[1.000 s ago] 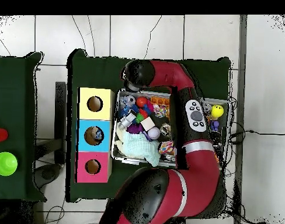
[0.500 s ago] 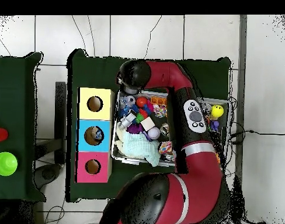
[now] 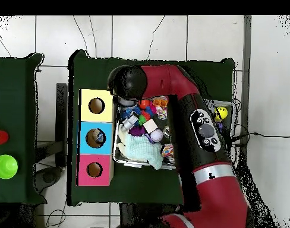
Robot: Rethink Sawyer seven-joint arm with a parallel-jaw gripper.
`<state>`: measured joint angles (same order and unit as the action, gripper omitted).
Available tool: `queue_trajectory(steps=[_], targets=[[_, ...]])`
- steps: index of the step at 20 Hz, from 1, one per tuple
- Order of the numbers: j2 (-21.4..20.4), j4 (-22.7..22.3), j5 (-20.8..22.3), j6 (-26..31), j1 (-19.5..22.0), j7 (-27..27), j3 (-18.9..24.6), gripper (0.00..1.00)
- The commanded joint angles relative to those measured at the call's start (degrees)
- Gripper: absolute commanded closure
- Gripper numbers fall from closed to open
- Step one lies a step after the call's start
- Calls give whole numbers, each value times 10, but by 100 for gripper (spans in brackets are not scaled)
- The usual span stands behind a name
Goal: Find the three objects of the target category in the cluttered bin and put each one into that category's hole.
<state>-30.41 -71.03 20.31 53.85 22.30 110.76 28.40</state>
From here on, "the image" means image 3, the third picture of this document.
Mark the mint green cloth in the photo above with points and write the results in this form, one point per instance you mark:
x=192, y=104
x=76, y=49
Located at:
x=142, y=149

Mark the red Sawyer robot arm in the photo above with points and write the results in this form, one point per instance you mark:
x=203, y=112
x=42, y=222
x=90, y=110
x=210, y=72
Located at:
x=202, y=137

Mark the wooden box with three holes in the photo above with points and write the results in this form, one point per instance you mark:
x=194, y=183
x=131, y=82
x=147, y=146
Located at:
x=85, y=137

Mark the small wooden block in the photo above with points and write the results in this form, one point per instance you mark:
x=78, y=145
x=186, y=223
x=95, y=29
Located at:
x=150, y=126

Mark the small red ball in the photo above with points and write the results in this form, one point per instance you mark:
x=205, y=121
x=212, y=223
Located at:
x=144, y=103

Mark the silver toy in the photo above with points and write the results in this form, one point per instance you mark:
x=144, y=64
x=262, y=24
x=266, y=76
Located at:
x=129, y=121

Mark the yellow smiley ball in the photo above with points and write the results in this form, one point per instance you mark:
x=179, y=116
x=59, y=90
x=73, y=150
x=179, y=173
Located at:
x=222, y=113

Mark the small white baseball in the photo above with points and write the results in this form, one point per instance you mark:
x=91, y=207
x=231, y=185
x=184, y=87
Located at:
x=157, y=136

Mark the clear mesh bin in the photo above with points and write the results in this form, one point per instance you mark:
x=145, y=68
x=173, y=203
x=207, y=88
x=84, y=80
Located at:
x=117, y=156

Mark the colourful printed packet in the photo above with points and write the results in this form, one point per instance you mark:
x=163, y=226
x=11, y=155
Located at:
x=168, y=151

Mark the orange plastic toy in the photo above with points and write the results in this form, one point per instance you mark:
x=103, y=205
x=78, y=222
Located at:
x=159, y=101

